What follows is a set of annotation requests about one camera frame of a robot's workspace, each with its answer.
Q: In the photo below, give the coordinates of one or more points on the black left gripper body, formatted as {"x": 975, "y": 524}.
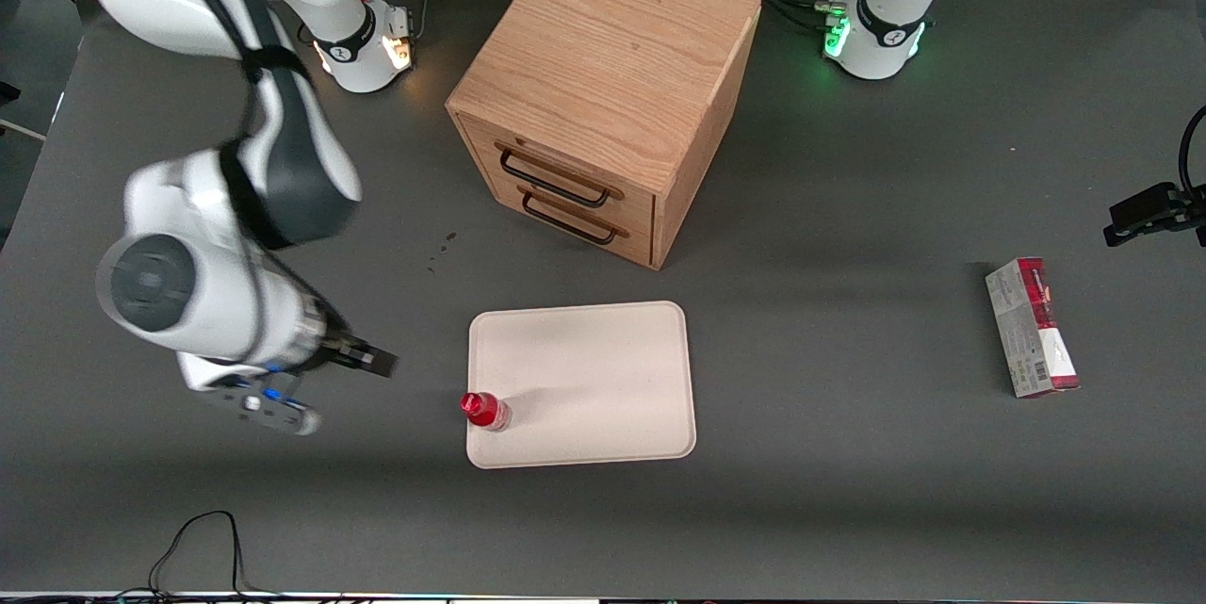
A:
{"x": 1151, "y": 212}

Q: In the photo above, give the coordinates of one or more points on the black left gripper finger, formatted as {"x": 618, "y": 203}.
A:
{"x": 1123, "y": 222}

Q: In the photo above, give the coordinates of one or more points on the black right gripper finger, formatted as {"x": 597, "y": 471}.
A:
{"x": 380, "y": 361}

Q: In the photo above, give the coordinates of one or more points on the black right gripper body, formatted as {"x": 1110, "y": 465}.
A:
{"x": 341, "y": 351}

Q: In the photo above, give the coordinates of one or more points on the red coke bottle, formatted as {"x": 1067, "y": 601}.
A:
{"x": 482, "y": 410}

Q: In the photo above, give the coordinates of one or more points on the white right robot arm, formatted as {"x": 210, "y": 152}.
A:
{"x": 207, "y": 293}

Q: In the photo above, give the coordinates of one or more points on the cream rectangular tray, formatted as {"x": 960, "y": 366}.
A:
{"x": 584, "y": 378}

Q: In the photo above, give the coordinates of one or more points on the red tartan shortbread box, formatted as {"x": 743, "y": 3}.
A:
{"x": 1027, "y": 331}

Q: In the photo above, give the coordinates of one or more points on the wooden two-drawer cabinet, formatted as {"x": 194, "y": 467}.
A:
{"x": 603, "y": 48}

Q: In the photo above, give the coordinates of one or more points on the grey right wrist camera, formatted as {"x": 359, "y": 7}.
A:
{"x": 268, "y": 406}

